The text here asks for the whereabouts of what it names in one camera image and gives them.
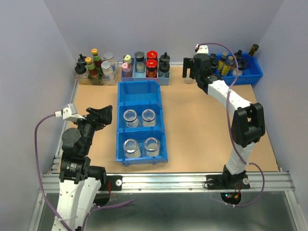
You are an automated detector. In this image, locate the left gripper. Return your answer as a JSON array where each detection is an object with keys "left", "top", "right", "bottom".
[{"left": 72, "top": 104, "right": 113, "bottom": 154}]

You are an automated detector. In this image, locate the large blue divided bin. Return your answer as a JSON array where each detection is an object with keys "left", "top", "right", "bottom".
[{"left": 116, "top": 80, "right": 168, "bottom": 167}]

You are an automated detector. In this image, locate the lidded glass jar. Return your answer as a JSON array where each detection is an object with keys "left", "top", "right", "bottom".
[{"left": 184, "top": 77, "right": 193, "bottom": 84}]

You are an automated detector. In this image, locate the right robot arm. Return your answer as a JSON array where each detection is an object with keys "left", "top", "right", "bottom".
[{"left": 182, "top": 53, "right": 265, "bottom": 190}]

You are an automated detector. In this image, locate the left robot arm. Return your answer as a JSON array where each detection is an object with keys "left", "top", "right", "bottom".
[{"left": 52, "top": 103, "right": 113, "bottom": 231}]

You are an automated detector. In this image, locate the front black dispenser bottle middle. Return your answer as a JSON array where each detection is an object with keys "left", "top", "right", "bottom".
[{"left": 158, "top": 61, "right": 170, "bottom": 78}]

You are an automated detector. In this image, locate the black dispenser bottle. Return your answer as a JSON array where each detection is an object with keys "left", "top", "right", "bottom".
[
  {"left": 159, "top": 52, "right": 170, "bottom": 64},
  {"left": 77, "top": 53, "right": 87, "bottom": 66},
  {"left": 75, "top": 63, "right": 88, "bottom": 78},
  {"left": 158, "top": 61, "right": 170, "bottom": 78}
]

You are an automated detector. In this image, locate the rear black dispenser bottle middle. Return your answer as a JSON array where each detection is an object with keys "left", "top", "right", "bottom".
[{"left": 159, "top": 52, "right": 170, "bottom": 64}]

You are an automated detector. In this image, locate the black-cap spice jar front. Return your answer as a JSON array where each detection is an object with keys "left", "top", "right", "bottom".
[{"left": 210, "top": 53, "right": 218, "bottom": 72}]

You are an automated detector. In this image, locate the yellow label bottle rear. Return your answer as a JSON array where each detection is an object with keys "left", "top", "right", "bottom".
[{"left": 217, "top": 52, "right": 228, "bottom": 73}]

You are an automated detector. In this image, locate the yellow label bottle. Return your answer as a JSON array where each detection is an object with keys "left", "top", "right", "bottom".
[
  {"left": 217, "top": 52, "right": 228, "bottom": 73},
  {"left": 221, "top": 55, "right": 234, "bottom": 77}
]

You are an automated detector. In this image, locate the clear plastic organizer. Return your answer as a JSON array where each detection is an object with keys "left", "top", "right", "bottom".
[{"left": 75, "top": 62, "right": 116, "bottom": 86}]

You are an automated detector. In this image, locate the front red-lid sauce jar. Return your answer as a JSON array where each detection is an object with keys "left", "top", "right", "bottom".
[{"left": 146, "top": 59, "right": 157, "bottom": 78}]

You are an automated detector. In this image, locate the red-lid sauce jar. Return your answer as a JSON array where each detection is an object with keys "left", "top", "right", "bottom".
[
  {"left": 147, "top": 50, "right": 158, "bottom": 61},
  {"left": 146, "top": 59, "right": 157, "bottom": 78}
]

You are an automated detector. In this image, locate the rear red-lid sauce jar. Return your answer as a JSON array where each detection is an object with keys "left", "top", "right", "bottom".
[{"left": 147, "top": 50, "right": 158, "bottom": 61}]

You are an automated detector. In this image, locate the yellow label bottle front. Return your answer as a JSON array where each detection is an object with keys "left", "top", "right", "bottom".
[{"left": 221, "top": 55, "right": 234, "bottom": 77}]

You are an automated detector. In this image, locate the front yellow-cap sauce bottle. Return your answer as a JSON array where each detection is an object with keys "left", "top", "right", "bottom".
[{"left": 85, "top": 57, "right": 102, "bottom": 85}]

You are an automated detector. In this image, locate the yellow-cap sauce bottle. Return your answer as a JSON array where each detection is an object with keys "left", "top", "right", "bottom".
[
  {"left": 85, "top": 57, "right": 102, "bottom": 85},
  {"left": 91, "top": 48, "right": 103, "bottom": 76}
]

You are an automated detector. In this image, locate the front silver-lid jar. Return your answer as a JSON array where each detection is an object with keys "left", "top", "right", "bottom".
[{"left": 101, "top": 61, "right": 115, "bottom": 80}]

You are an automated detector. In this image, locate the silver-lid jar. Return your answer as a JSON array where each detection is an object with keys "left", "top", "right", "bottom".
[
  {"left": 101, "top": 61, "right": 115, "bottom": 80},
  {"left": 103, "top": 52, "right": 117, "bottom": 74}
]

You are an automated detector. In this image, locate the grey-lid salt shaker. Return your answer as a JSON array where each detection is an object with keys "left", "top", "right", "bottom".
[{"left": 134, "top": 51, "right": 145, "bottom": 73}]

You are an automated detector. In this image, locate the front black dispenser bottle left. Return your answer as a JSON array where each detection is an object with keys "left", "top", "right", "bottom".
[{"left": 75, "top": 63, "right": 88, "bottom": 78}]

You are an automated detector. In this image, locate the black dispenser bottle tray rear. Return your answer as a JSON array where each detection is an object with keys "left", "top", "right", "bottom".
[{"left": 234, "top": 50, "right": 243, "bottom": 62}]

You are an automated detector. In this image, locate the black dispenser bottle tray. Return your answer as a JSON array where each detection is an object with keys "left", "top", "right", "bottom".
[
  {"left": 232, "top": 59, "right": 247, "bottom": 76},
  {"left": 234, "top": 50, "right": 243, "bottom": 62}
]

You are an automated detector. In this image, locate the rear yellow-cap sauce bottle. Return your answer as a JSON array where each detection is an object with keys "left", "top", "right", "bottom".
[{"left": 91, "top": 48, "right": 103, "bottom": 76}]

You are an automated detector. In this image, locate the blue tray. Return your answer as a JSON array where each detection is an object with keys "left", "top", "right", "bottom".
[{"left": 212, "top": 52, "right": 263, "bottom": 85}]

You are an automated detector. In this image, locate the pink-cap spice bottle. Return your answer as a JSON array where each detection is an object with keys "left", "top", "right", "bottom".
[{"left": 122, "top": 62, "right": 132, "bottom": 77}]

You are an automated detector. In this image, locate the black dispenser bottle tray front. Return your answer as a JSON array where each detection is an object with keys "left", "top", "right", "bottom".
[{"left": 232, "top": 59, "right": 247, "bottom": 76}]

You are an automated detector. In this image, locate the pastel compartment organizer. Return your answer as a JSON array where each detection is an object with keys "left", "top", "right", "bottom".
[{"left": 120, "top": 57, "right": 170, "bottom": 86}]

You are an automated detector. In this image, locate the rear black dispenser bottle left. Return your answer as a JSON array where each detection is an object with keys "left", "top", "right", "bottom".
[{"left": 77, "top": 53, "right": 87, "bottom": 66}]

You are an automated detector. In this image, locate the rear silver-lid jar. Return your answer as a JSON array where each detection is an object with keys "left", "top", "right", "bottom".
[{"left": 103, "top": 52, "right": 117, "bottom": 74}]

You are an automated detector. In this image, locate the yellow-cap spice bottle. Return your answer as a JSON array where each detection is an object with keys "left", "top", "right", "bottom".
[{"left": 123, "top": 54, "right": 132, "bottom": 64}]

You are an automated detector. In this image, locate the dark bottle gold band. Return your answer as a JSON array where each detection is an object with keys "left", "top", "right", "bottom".
[{"left": 248, "top": 44, "right": 259, "bottom": 57}]

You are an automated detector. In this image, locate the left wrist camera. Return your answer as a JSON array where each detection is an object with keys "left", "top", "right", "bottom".
[{"left": 54, "top": 103, "right": 86, "bottom": 122}]

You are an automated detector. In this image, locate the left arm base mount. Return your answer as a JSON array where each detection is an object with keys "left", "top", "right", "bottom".
[{"left": 80, "top": 166, "right": 123, "bottom": 206}]

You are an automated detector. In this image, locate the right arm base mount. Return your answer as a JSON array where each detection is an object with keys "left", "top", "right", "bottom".
[{"left": 204, "top": 166, "right": 250, "bottom": 205}]

